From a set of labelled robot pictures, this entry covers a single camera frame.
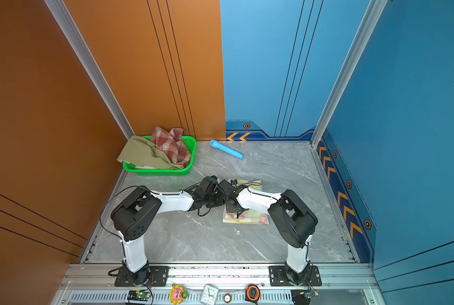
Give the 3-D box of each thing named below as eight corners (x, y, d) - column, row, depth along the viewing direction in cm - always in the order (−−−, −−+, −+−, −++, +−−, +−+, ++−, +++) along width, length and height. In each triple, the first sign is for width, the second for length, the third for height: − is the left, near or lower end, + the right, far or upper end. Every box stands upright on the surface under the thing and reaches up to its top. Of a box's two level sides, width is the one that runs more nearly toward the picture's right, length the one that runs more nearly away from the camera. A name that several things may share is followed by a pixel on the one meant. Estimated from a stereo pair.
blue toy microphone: (210, 145, 121) (209, 141, 119) (213, 142, 123) (212, 138, 120) (239, 161, 112) (239, 158, 110) (242, 158, 114) (242, 154, 111)
